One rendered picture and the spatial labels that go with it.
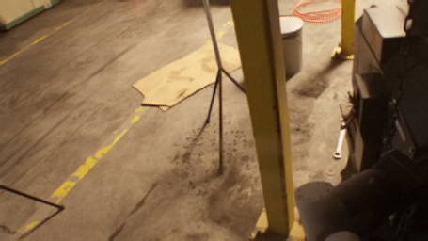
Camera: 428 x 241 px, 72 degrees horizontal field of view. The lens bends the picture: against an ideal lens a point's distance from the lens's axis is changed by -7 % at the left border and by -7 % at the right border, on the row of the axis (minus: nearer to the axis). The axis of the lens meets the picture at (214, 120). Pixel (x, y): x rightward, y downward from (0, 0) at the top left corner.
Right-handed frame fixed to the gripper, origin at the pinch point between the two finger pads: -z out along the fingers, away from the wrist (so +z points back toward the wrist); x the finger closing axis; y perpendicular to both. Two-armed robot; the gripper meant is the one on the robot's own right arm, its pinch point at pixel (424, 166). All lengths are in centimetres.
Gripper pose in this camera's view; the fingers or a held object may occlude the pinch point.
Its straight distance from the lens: 67.3
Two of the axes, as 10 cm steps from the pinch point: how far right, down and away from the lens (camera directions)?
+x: 3.4, 5.3, -7.8
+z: -9.2, 3.6, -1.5
